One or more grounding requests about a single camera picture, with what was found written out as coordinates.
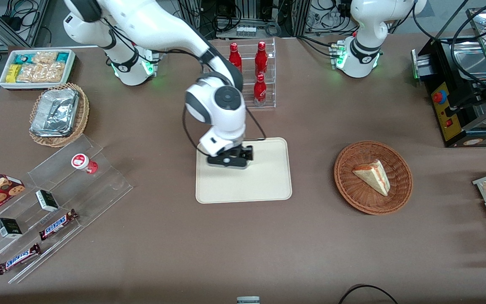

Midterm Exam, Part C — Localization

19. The beige plastic tray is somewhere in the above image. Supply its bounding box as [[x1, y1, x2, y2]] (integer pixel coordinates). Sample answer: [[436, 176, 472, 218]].
[[195, 137, 293, 204]]

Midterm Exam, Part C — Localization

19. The dark green gum box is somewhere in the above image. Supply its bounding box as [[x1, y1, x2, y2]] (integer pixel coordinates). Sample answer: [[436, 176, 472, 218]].
[[0, 217, 23, 239], [35, 190, 59, 212]]

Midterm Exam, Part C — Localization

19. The red cola bottle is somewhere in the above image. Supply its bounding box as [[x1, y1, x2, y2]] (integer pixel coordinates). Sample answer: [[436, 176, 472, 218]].
[[229, 42, 243, 73], [254, 41, 268, 76], [253, 74, 267, 106]]

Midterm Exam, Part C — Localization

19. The clear acrylic bottle rack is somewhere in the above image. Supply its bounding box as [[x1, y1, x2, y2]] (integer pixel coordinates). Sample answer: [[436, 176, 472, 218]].
[[209, 38, 277, 109]]

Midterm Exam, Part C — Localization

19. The clear acrylic tiered display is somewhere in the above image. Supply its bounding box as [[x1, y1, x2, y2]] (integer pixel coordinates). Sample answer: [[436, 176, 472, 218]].
[[0, 134, 134, 284]]

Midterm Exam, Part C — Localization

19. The white power strip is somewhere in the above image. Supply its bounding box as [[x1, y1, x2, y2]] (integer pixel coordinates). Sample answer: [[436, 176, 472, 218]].
[[235, 24, 257, 38]]

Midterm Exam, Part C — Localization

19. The round brown wicker basket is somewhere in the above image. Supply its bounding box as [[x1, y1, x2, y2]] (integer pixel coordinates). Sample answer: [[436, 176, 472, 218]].
[[334, 141, 413, 215]]

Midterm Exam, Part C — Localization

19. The red white yogurt cup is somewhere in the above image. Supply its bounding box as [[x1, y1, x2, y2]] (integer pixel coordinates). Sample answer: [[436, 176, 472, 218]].
[[71, 153, 99, 175]]

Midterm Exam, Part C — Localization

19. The wrapped triangle sandwich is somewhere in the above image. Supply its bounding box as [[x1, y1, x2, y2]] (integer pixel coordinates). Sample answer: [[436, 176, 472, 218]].
[[352, 160, 391, 197]]

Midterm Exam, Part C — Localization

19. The metal equipment rack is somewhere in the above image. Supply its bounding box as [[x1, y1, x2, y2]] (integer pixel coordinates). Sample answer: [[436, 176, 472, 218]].
[[175, 0, 353, 39]]

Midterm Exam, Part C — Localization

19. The oval light wicker basket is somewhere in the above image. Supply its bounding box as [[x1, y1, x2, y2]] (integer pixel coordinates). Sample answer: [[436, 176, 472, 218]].
[[29, 83, 90, 148]]

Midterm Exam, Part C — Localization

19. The stack of foil trays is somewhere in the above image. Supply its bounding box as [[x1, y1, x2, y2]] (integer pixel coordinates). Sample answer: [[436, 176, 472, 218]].
[[30, 88, 79, 138]]

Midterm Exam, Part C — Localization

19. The snickers chocolate bar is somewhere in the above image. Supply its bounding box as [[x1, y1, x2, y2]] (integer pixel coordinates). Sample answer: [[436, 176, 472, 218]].
[[38, 209, 79, 241], [0, 244, 42, 275]]

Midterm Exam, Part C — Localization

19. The white plastic snack bin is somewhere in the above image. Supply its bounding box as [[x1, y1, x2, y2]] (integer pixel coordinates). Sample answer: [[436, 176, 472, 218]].
[[0, 49, 76, 91]]

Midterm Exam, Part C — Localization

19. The large clear snack bag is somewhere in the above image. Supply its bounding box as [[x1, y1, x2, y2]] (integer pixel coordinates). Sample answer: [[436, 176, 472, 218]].
[[16, 63, 65, 83]]

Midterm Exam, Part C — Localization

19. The small clear snack bag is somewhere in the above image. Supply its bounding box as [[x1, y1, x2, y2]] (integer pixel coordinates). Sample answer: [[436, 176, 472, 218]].
[[32, 51, 58, 65]]

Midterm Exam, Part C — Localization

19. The black sealing machine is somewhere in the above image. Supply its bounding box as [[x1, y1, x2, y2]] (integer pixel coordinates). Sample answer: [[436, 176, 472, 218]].
[[411, 6, 486, 148]]

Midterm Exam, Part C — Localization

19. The yellow snack pack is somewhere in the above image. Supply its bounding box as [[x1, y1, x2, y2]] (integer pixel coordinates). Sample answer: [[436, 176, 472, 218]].
[[6, 64, 22, 84]]

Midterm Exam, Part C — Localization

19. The steel food pan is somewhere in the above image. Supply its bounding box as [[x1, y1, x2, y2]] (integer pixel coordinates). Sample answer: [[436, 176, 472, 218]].
[[450, 40, 486, 81]]

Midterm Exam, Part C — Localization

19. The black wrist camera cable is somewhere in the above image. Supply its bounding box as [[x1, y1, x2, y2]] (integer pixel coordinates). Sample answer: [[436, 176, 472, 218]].
[[183, 103, 267, 152]]

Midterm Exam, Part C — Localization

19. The aluminium extrusion frame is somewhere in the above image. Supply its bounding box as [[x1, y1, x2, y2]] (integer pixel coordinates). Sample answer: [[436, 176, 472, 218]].
[[0, 0, 49, 48]]

